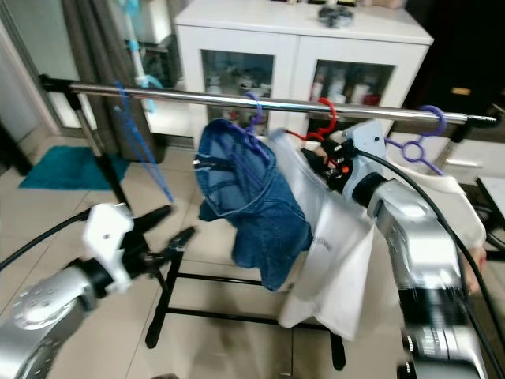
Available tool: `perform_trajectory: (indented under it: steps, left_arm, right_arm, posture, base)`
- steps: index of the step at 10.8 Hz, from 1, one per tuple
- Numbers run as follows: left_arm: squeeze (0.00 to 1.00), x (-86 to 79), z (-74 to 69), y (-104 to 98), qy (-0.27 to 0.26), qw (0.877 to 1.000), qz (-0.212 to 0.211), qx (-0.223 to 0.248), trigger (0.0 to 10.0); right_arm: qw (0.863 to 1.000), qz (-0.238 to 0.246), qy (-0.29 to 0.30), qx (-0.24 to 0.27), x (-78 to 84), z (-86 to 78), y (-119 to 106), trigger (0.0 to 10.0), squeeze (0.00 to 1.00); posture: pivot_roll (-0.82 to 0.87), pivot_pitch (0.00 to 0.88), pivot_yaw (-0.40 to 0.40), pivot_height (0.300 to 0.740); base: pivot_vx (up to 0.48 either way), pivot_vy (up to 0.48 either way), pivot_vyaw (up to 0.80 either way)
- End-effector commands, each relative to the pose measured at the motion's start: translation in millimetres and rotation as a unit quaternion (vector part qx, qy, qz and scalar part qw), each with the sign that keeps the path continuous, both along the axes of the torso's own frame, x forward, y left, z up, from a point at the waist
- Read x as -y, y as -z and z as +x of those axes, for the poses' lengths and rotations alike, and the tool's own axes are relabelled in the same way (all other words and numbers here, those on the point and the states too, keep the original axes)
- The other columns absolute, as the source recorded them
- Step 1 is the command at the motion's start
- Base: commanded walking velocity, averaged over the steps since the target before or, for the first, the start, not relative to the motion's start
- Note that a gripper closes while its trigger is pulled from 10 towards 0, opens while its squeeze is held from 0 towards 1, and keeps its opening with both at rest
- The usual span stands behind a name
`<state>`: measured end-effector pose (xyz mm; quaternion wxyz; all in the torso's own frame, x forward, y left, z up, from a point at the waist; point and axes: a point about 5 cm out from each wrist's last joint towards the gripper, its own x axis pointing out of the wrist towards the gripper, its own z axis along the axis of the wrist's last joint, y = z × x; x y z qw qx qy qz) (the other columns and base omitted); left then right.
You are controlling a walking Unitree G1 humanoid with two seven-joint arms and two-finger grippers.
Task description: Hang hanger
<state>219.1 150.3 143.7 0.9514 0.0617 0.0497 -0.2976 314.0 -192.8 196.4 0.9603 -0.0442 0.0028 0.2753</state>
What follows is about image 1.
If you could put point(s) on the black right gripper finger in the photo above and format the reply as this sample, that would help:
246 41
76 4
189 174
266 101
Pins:
321 148
317 166

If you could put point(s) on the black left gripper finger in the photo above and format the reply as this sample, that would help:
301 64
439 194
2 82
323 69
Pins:
155 217
179 242

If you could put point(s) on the red plastic hanger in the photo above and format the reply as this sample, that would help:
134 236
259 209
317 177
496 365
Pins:
333 117

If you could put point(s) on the white t-shirt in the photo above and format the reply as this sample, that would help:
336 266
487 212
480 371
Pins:
331 260

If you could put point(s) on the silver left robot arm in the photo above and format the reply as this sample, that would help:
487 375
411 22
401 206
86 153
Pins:
47 308

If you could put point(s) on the dark purple plastic hanger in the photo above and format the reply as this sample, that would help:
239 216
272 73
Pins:
259 106

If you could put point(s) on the lilac plastic hanger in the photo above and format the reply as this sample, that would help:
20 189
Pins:
443 118

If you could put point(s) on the blue denim garment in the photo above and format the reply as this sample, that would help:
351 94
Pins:
264 221

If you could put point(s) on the teal floor mat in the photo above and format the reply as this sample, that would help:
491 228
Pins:
63 168

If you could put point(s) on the white glass-door cabinet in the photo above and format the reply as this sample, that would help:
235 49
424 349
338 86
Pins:
292 47

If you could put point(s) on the cream hung garment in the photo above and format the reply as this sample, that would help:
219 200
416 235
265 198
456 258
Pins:
461 201

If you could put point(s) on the dark round object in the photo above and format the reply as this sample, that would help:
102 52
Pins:
337 16

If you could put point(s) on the light blue hanging clips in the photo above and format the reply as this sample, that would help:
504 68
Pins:
134 39

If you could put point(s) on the grey curtain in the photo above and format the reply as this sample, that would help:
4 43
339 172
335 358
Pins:
91 35

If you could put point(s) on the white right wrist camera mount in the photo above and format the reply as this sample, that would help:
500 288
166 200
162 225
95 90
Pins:
372 140

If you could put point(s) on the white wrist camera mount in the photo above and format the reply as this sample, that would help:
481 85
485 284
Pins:
109 229
372 140

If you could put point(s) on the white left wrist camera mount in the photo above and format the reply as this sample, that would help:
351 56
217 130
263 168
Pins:
109 229

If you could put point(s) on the black clothes rack frame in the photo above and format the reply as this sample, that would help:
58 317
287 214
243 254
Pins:
96 150

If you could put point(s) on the chrome clothes rail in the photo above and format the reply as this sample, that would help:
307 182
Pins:
205 95

